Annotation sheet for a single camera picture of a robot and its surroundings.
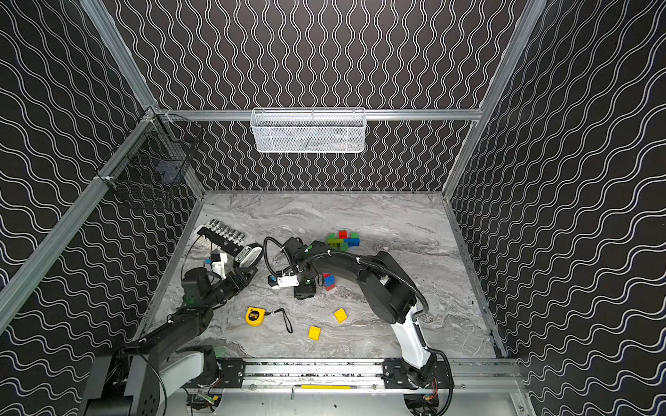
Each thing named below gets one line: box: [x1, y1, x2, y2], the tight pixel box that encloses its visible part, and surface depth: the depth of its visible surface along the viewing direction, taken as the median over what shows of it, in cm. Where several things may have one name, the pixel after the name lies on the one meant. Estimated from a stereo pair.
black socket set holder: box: [194, 218, 248, 258], surface depth 105 cm
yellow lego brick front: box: [307, 325, 322, 342], surface depth 82 cm
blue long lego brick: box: [344, 237, 360, 247], surface depth 103 cm
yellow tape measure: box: [245, 306, 271, 327], surface depth 85 cm
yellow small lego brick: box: [333, 307, 348, 324], surface depth 85 cm
